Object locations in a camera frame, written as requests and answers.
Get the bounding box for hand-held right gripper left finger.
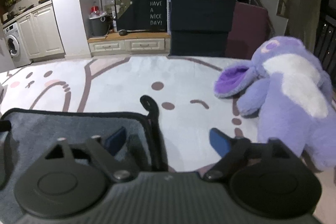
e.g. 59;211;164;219
45;126;135;183

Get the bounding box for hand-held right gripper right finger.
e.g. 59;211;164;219
204;128;294;182

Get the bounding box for grey towel with black trim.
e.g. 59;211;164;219
0;95;168;224

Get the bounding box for printed cartoon blanket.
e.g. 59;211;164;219
0;55;336;224

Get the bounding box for purple plush toy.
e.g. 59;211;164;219
214;35;336;172

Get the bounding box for low white drawer cabinet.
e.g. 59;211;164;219
88;31;172;58

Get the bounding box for grey trash bin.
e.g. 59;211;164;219
89;16;110;37

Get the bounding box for maroon cushion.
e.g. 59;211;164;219
226;1;271;60

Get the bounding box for dark blue storage box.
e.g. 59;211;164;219
169;0;236;58

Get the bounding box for dark printed curtain cloth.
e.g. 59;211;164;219
114;0;167;32

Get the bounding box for white kitchen cabinet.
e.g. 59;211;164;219
17;5;65;59

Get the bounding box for white washing machine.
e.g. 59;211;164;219
3;21;32;68

